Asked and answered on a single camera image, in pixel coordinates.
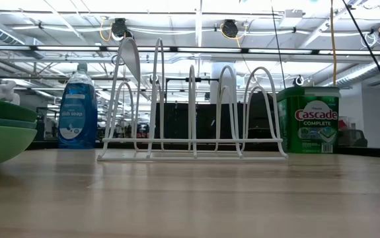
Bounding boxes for teal plate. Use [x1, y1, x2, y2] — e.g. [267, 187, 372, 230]
[0, 116, 38, 130]

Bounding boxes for dark green plate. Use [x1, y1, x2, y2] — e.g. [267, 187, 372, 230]
[0, 95, 39, 123]

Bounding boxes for black partition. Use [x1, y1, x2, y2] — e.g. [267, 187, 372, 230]
[155, 92, 280, 140]

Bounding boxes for white column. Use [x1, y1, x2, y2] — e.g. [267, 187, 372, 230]
[209, 62, 237, 104]

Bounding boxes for blue dish soap bottle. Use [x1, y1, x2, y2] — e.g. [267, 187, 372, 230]
[57, 62, 98, 149]

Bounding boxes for green Cascade detergent tub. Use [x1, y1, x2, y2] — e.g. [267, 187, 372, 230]
[276, 86, 342, 154]

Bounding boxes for red box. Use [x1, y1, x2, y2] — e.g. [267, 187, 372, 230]
[338, 116, 352, 130]

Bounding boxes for dark office chair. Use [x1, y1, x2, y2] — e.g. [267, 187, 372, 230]
[338, 128, 368, 148]

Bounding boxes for white background device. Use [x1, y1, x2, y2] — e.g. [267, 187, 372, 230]
[0, 80, 21, 106]

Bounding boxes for white wire dish rack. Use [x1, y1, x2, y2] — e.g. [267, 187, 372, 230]
[96, 36, 289, 162]

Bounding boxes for thin black cable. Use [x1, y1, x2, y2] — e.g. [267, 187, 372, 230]
[270, 0, 287, 89]

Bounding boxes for yellow cable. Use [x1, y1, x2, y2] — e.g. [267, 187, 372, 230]
[329, 0, 338, 87]

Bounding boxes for black aluminium table frame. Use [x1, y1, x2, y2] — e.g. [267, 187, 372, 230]
[27, 140, 380, 159]

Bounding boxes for silver ventilation duct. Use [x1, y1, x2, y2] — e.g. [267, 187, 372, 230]
[334, 56, 380, 87]

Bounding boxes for long black cable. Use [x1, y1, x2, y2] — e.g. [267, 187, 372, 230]
[341, 0, 380, 104]

